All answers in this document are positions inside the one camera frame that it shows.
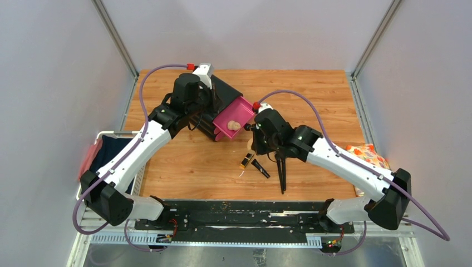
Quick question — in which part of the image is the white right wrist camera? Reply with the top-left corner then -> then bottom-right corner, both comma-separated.
257,102 -> 273,113

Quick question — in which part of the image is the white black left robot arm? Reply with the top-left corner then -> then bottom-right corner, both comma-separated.
78,71 -> 214,230

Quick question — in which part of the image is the black fan makeup brush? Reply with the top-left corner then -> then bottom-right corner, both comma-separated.
275,153 -> 287,195

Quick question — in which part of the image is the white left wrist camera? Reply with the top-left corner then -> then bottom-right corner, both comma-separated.
192,63 -> 214,90

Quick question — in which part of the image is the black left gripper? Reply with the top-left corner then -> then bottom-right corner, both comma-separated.
186,81 -> 224,117

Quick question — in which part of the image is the white laundry basket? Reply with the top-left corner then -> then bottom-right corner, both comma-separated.
76,131 -> 146,204

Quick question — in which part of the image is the black drawer organizer box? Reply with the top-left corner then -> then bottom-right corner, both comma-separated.
188,75 -> 243,142

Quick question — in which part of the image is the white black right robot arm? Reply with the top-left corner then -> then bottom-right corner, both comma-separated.
244,108 -> 411,233

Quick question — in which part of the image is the pink cloth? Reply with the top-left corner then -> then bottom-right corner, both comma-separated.
77,140 -> 102,181

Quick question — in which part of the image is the black mascara tube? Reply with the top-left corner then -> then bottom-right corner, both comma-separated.
251,159 -> 270,179

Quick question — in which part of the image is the yellow egg makeup sponge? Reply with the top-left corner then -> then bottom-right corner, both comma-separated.
247,137 -> 253,151

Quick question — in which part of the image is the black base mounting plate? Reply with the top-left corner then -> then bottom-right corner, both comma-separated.
134,200 -> 354,245

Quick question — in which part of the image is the navy blue cloth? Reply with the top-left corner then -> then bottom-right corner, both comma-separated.
88,135 -> 132,172

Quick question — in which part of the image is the black gold lipstick case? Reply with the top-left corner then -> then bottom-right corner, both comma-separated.
239,153 -> 254,169

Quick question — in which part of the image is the floral orange cloth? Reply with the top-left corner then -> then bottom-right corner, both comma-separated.
345,144 -> 392,198

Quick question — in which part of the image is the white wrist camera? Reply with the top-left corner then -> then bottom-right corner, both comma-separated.
257,102 -> 273,113
192,63 -> 214,90

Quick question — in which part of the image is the black flat makeup brush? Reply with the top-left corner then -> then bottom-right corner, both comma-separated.
275,154 -> 285,195

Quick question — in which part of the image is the pink top drawer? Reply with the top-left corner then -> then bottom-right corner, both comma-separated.
213,96 -> 254,141

